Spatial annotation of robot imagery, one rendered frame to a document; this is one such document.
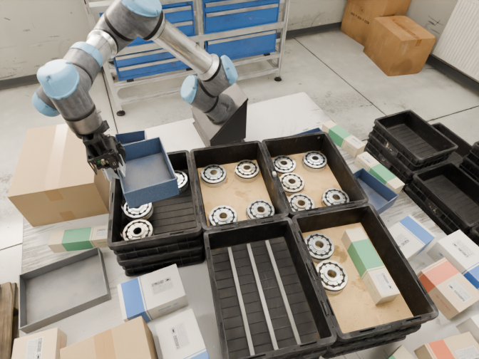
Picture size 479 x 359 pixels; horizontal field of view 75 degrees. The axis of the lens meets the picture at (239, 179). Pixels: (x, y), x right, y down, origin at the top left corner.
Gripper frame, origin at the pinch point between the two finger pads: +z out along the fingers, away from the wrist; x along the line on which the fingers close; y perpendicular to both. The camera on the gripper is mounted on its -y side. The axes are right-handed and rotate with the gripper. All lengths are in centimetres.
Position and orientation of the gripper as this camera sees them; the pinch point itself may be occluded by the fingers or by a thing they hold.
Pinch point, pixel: (119, 173)
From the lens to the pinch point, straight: 98.9
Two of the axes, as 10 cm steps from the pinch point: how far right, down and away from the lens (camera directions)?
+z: 0.9, 6.3, 7.7
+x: 9.3, -3.4, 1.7
